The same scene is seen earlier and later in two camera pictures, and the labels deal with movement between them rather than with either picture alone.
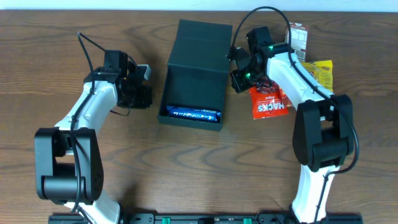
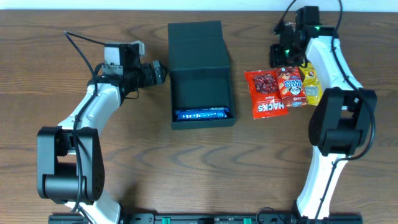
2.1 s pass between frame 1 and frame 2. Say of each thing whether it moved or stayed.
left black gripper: moved
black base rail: stayed
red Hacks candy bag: stayed
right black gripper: moved
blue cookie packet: moved
